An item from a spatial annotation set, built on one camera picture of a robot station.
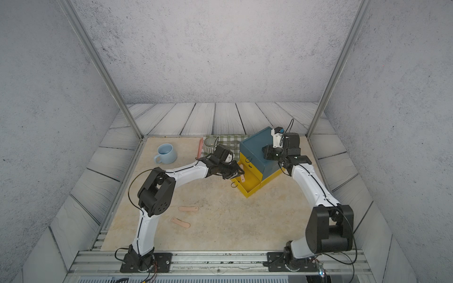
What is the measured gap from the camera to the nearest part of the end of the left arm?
75 cm

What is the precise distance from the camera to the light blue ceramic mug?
1042 millimetres

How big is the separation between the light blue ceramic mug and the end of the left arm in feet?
1.14

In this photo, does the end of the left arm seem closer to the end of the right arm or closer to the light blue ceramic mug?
the end of the right arm
